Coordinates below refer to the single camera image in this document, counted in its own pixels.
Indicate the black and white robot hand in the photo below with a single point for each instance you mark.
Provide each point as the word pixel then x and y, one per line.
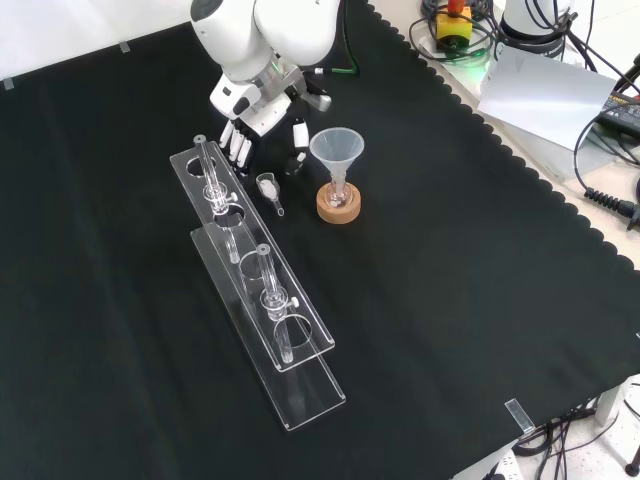
pixel 265 117

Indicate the clear glass weighing funnel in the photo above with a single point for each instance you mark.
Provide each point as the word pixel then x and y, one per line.
pixel 268 189

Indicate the translucent plastic funnel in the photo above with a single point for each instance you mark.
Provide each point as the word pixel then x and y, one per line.
pixel 336 147

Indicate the clear acrylic funnel stand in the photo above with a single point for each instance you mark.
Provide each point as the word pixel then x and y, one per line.
pixel 260 320

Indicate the small round-bottom glass flask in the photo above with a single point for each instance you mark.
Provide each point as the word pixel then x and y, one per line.
pixel 337 196

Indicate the clear tape strip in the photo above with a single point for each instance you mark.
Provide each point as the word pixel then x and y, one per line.
pixel 124 47
pixel 520 416
pixel 8 84

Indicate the yellow stop button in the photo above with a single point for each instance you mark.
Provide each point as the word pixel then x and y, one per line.
pixel 453 27

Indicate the black bench cloth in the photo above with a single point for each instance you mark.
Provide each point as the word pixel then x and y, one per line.
pixel 150 300

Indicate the black power adapter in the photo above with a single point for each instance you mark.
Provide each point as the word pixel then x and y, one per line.
pixel 622 112

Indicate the black tripod leg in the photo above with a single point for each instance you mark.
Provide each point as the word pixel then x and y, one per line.
pixel 629 75

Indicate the white power strip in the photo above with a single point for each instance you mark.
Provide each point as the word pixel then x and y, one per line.
pixel 502 465

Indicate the white table leg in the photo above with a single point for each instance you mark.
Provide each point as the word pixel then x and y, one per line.
pixel 612 400

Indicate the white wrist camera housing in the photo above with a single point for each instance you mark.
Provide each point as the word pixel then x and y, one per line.
pixel 230 97

